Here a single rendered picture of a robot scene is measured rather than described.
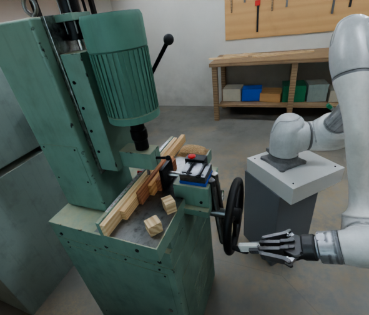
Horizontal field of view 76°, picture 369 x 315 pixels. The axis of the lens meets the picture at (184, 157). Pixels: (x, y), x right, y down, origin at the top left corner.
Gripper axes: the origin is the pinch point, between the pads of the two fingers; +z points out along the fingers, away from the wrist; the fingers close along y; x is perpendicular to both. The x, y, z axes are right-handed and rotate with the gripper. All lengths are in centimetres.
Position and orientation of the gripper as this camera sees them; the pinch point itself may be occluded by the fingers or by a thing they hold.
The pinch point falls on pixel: (249, 247)
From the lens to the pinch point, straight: 87.5
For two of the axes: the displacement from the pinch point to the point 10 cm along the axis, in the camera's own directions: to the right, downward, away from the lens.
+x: 4.3, 8.3, 3.7
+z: -8.3, 2.0, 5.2
